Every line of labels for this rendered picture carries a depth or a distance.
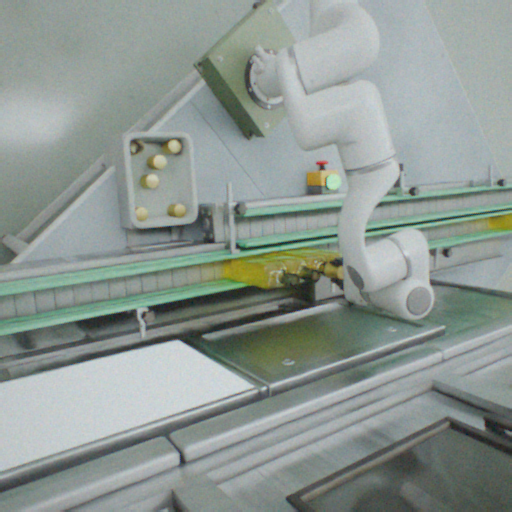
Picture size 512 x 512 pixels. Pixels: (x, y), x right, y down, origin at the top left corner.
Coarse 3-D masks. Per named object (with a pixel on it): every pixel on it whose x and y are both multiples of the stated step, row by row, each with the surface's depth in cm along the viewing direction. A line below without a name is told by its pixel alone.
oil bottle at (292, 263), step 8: (256, 256) 122; (264, 256) 121; (272, 256) 120; (280, 256) 119; (288, 256) 118; (288, 264) 112; (296, 264) 111; (304, 264) 113; (296, 272) 111; (304, 280) 113
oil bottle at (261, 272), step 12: (228, 264) 122; (240, 264) 117; (252, 264) 113; (264, 264) 110; (276, 264) 110; (228, 276) 123; (240, 276) 118; (252, 276) 114; (264, 276) 109; (276, 276) 108
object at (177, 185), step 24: (144, 144) 122; (192, 144) 121; (144, 168) 122; (168, 168) 126; (192, 168) 122; (144, 192) 123; (168, 192) 126; (192, 192) 123; (168, 216) 126; (192, 216) 123
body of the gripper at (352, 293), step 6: (348, 276) 101; (348, 282) 101; (348, 288) 102; (354, 288) 99; (348, 294) 102; (354, 294) 99; (360, 294) 97; (348, 300) 103; (354, 300) 100; (360, 300) 98; (372, 306) 96
